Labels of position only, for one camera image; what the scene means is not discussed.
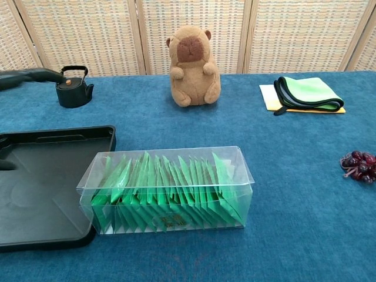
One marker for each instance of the clear box of green packets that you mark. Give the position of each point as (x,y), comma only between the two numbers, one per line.
(164,164)

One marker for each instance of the woven folding screen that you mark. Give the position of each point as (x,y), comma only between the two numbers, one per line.
(88,29)

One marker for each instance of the green tea bags row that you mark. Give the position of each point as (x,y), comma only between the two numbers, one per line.
(176,202)

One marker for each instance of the brown capybara plush toy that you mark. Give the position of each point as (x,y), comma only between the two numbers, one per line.
(194,79)

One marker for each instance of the black plastic tray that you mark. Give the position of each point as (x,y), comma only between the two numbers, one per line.
(44,176)

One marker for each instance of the purple grape bunch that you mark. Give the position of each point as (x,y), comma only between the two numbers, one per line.
(359,167)

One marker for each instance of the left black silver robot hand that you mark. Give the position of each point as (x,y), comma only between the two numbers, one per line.
(32,75)

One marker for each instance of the green folded microfiber cloth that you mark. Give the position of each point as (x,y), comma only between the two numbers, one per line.
(308,91)

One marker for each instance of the black iron teapot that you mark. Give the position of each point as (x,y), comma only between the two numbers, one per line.
(72,94)

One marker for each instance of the blue table cover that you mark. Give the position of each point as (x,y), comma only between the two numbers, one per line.
(293,205)

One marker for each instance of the white and yellow sheet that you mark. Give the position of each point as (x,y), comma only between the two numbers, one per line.
(267,97)

